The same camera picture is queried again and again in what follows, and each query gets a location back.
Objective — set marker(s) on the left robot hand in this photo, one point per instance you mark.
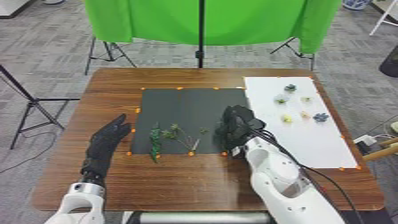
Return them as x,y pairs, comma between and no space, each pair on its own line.
104,143

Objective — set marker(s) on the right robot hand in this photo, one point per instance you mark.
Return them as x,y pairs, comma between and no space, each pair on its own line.
236,125

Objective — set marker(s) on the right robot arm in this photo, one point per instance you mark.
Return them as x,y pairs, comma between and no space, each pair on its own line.
277,180

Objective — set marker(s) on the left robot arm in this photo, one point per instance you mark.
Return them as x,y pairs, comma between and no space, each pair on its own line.
81,203

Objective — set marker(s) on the small green sprig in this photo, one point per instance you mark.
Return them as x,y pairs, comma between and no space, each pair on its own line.
202,130

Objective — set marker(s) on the long green sprig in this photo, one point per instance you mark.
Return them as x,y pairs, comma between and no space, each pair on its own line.
154,141

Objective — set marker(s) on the yellow flower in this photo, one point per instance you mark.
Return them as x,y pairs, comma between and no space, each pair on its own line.
286,118

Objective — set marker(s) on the dark mat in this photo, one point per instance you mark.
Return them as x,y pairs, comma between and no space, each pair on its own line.
183,110

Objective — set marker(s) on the pale blue flower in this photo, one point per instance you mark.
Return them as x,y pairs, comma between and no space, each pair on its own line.
280,99

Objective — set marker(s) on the green sprig with stem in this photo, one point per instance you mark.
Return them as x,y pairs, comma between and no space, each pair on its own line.
172,134

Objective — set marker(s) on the white sheet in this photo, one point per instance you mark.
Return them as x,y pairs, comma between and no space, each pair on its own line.
302,133

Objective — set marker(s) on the pink flower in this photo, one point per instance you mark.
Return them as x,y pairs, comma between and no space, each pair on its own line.
303,114

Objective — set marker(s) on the white flower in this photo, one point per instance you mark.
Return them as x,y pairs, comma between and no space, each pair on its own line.
305,99

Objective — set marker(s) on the dark blue flower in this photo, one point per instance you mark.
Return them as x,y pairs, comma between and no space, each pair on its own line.
289,88

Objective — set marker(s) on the black tripod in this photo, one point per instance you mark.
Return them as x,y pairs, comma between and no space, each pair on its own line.
32,103

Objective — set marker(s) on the black backdrop stand legs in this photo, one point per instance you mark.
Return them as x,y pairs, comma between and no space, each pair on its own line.
108,53
295,50

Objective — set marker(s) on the pale grey bar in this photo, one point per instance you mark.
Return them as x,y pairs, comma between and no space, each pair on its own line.
197,218

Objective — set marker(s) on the black centre pole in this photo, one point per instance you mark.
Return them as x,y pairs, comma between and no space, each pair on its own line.
200,33

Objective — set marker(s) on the white stand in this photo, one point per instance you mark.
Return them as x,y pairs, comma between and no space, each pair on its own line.
383,18

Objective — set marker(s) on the blue white plant pot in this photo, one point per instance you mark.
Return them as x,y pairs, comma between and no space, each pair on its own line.
355,3

